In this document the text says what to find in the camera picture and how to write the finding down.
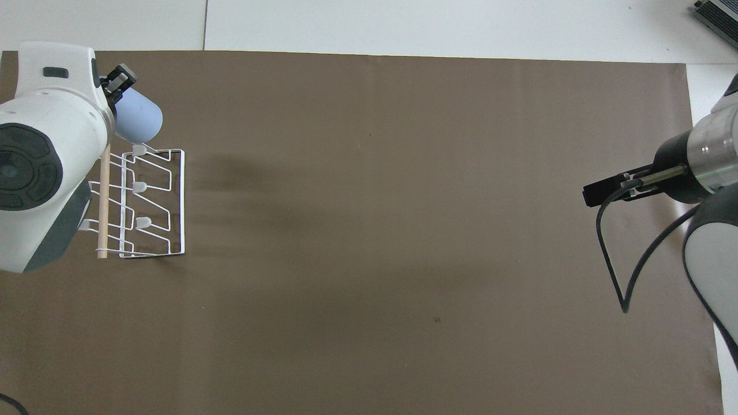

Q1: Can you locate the white wire cup holder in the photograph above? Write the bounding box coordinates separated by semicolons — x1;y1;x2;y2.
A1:
80;143;187;260

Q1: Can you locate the black cable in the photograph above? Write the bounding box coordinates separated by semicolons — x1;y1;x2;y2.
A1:
0;393;29;415
596;165;702;315

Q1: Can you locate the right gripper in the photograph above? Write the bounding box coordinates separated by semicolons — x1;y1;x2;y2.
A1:
643;131;702;205

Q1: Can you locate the light blue cup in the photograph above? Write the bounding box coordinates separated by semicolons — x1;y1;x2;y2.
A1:
111;86;164;145

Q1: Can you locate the grey electronic device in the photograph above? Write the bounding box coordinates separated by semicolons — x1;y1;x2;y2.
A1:
692;0;738;42

